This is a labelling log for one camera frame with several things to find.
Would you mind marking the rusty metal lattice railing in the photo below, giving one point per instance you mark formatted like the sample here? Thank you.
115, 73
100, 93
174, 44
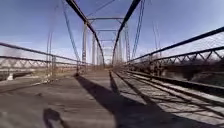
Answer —
53, 66

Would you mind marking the weathered wooden plank bridge deck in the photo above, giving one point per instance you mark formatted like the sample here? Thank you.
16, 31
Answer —
83, 100

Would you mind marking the rusty steel bridge truss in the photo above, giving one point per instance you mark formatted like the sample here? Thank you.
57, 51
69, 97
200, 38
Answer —
84, 46

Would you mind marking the dark metal lattice railing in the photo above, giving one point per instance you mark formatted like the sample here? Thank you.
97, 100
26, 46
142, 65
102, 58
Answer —
186, 41

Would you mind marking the raised timber kerb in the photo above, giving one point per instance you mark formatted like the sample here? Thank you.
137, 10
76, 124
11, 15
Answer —
186, 83

